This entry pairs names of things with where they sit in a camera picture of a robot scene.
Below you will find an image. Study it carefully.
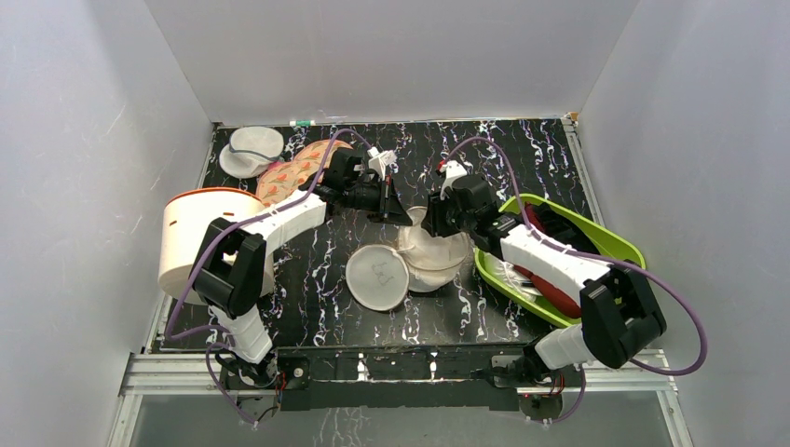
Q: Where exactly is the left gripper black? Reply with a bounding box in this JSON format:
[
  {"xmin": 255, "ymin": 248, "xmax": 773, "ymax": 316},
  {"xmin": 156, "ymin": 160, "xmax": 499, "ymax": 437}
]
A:
[{"xmin": 344, "ymin": 177, "xmax": 412, "ymax": 227}]

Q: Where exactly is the white padded bra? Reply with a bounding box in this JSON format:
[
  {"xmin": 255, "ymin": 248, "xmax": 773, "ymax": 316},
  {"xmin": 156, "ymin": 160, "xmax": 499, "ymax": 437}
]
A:
[{"xmin": 403, "ymin": 228, "xmax": 470, "ymax": 271}]

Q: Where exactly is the white mesh laundry bag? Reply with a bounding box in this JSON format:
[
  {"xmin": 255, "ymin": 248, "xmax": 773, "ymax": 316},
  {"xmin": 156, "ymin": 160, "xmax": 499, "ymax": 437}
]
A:
[{"xmin": 345, "ymin": 207, "xmax": 472, "ymax": 312}]

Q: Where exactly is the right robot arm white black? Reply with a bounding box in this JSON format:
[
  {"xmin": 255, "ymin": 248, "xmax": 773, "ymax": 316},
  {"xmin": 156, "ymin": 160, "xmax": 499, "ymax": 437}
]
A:
[{"xmin": 421, "ymin": 175, "xmax": 667, "ymax": 386}]

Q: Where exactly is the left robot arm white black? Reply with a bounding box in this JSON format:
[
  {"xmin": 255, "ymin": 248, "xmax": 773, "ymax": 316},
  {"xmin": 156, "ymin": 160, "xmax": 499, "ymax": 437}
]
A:
[{"xmin": 187, "ymin": 148, "xmax": 412, "ymax": 387}]

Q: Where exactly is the floral mesh laundry bag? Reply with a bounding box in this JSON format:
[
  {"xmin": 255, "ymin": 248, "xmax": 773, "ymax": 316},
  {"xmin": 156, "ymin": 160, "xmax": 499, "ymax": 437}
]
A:
[{"xmin": 255, "ymin": 140, "xmax": 352, "ymax": 208}]

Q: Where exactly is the small white grey-trimmed laundry bag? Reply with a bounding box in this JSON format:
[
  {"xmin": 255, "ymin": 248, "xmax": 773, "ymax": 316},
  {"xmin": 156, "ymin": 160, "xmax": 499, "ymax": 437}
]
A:
[{"xmin": 219, "ymin": 126, "xmax": 285, "ymax": 179}]

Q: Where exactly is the white lace garment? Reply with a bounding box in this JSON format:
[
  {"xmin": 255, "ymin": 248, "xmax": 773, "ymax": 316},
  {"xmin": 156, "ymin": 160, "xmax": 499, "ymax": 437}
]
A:
[{"xmin": 485, "ymin": 256, "xmax": 539, "ymax": 303}]

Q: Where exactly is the red garment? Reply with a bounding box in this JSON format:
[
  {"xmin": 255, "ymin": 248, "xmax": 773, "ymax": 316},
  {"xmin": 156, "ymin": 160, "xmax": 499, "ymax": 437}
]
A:
[{"xmin": 515, "ymin": 204, "xmax": 581, "ymax": 318}]

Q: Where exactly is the green plastic basin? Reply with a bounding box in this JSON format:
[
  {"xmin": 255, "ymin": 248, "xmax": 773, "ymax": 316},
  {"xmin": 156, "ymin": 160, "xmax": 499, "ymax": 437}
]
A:
[{"xmin": 474, "ymin": 194, "xmax": 647, "ymax": 328}]

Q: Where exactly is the white cylindrical basket orange rim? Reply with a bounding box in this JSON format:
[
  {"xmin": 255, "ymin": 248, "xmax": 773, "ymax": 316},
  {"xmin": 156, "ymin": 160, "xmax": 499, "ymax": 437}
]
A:
[{"xmin": 158, "ymin": 187, "xmax": 265, "ymax": 299}]

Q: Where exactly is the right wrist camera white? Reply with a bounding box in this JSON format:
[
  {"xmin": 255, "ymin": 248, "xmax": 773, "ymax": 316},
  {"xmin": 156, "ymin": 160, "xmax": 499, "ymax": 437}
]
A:
[{"xmin": 438, "ymin": 160, "xmax": 469, "ymax": 200}]

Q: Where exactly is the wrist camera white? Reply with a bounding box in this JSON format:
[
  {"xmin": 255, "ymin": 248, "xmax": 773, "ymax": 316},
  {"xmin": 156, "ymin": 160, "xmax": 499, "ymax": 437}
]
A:
[
  {"xmin": 438, "ymin": 160, "xmax": 469, "ymax": 200},
  {"xmin": 367, "ymin": 147, "xmax": 397, "ymax": 180}
]

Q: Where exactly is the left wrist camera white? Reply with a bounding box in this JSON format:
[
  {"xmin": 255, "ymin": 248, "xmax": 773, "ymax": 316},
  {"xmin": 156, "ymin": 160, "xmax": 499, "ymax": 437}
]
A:
[{"xmin": 367, "ymin": 147, "xmax": 397, "ymax": 180}]

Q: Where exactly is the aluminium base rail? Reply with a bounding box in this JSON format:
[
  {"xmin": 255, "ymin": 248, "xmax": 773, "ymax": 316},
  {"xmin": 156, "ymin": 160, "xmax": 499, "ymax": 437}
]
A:
[{"xmin": 109, "ymin": 345, "xmax": 692, "ymax": 446}]

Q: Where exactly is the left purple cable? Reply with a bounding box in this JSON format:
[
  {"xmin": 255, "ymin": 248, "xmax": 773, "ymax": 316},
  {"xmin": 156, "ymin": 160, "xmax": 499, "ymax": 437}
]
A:
[{"xmin": 163, "ymin": 128, "xmax": 375, "ymax": 427}]

